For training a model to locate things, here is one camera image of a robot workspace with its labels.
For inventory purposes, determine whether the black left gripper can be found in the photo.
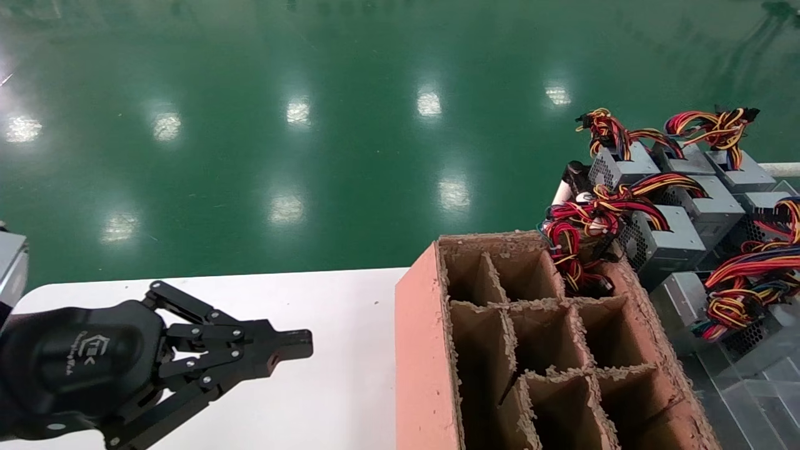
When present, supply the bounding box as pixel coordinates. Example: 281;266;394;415
0;280;313;450

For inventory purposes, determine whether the brown divided cardboard box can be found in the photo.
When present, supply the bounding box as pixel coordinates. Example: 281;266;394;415
395;230;723;450

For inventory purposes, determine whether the black pipe corner clamp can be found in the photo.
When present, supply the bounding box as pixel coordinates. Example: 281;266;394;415
562;160;593;191

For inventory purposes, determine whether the grey computer power supply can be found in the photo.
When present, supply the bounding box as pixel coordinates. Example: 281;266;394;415
719;306;789;362
587;142;661;189
649;272;714;358
706;149;777;194
616;205;708;289
653;142;716;177
661;175;746;251
719;191;800;263

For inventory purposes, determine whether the multicoloured power supply wire harness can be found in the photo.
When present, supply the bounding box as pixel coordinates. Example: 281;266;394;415
628;127;686;160
591;172;710;216
664;106;761;171
541;199;673;298
753;197;800;248
692;244;800;343
575;107;633;158

